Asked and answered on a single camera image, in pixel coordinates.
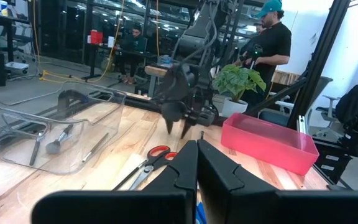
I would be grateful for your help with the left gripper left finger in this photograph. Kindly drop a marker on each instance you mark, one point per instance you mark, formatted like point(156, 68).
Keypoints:
point(135, 208)

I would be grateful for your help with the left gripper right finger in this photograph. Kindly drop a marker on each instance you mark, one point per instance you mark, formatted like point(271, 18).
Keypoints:
point(259, 208)

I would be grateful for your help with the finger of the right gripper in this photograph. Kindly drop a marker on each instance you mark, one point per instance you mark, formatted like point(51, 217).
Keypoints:
point(170, 126)
point(187, 127)

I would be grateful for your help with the black and red scissors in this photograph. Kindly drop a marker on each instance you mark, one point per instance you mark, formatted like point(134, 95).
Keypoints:
point(157, 158)

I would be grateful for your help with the pink plastic tray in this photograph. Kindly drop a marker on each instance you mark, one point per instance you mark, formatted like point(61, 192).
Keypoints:
point(269, 149)

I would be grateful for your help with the broad-head black paintbrush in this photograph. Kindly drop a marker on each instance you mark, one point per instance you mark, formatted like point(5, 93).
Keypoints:
point(56, 144)

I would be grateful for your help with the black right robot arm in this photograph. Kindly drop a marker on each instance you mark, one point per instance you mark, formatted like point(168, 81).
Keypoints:
point(204, 31)

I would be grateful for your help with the white plant pot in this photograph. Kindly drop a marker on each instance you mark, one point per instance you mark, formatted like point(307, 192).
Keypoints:
point(233, 107)

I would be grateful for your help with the green leafy plant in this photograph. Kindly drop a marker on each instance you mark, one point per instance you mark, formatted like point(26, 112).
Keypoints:
point(238, 81)

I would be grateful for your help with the person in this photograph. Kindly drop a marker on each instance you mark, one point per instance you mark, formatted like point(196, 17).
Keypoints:
point(259, 27)
point(273, 43)
point(134, 46)

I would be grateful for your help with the black office desk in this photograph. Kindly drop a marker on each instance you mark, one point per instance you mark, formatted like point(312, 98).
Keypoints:
point(120, 51)

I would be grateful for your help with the black labelled equipment base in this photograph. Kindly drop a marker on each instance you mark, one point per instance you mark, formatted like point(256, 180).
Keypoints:
point(332, 160)

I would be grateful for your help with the red box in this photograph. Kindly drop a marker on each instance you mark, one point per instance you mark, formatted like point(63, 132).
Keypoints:
point(96, 36)

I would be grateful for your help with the grey office chair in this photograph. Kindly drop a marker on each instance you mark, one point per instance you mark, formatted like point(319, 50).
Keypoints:
point(317, 90)

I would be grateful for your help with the clear plastic bin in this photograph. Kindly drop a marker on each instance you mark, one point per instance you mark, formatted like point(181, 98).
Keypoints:
point(17, 146)

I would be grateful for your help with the black office chair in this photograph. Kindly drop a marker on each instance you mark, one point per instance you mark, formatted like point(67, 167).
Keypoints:
point(353, 105)

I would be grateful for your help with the white tray cart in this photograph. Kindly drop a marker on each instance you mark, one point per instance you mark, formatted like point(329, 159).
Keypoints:
point(16, 67)

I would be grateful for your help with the dark work table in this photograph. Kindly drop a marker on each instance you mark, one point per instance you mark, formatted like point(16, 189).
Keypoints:
point(5, 18)

